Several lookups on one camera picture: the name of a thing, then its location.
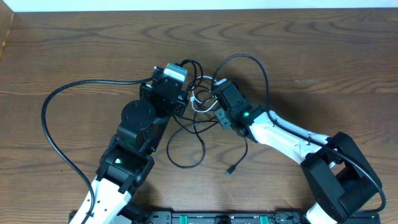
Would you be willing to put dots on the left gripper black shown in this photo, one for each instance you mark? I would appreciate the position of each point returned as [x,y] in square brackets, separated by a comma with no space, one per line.
[179,104]

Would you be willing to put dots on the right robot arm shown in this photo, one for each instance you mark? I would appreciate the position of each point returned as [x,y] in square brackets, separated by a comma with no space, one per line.
[340,177]

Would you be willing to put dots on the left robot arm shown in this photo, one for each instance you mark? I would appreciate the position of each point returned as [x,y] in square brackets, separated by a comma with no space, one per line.
[127,161]

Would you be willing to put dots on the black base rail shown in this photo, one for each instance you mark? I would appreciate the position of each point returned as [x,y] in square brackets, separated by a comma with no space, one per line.
[166,217]

